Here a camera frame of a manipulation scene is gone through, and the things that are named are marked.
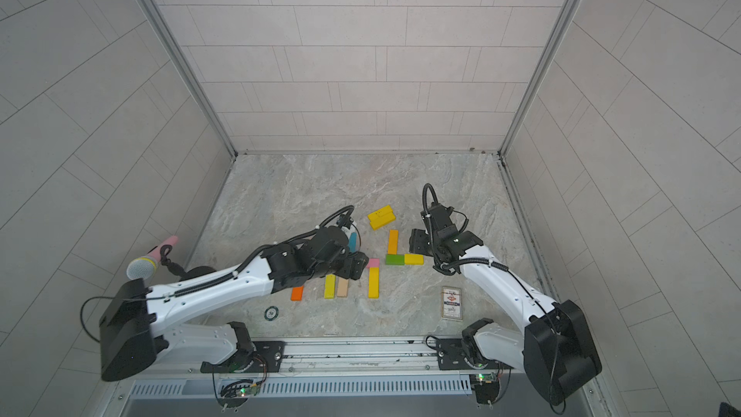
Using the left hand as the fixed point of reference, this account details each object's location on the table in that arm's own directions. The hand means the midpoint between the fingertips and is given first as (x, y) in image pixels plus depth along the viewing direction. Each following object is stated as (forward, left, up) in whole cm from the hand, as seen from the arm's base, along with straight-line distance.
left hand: (363, 257), depth 77 cm
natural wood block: (-4, +6, -11) cm, 13 cm away
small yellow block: (+4, -15, -9) cm, 18 cm away
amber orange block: (+10, -9, -10) cm, 16 cm away
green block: (+4, -9, -9) cm, 14 cm away
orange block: (-6, +19, -10) cm, 22 cm away
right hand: (+7, -15, -4) cm, 17 cm away
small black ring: (-11, +25, -12) cm, 30 cm away
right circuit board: (-27, -31, -13) cm, 43 cm away
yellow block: (-4, +10, -11) cm, 15 cm away
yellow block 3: (+22, -6, -10) cm, 24 cm away
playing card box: (-9, -25, -9) cm, 28 cm away
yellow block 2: (-3, -3, -10) cm, 11 cm away
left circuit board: (-29, +28, -10) cm, 41 cm away
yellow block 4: (+17, -3, -10) cm, 20 cm away
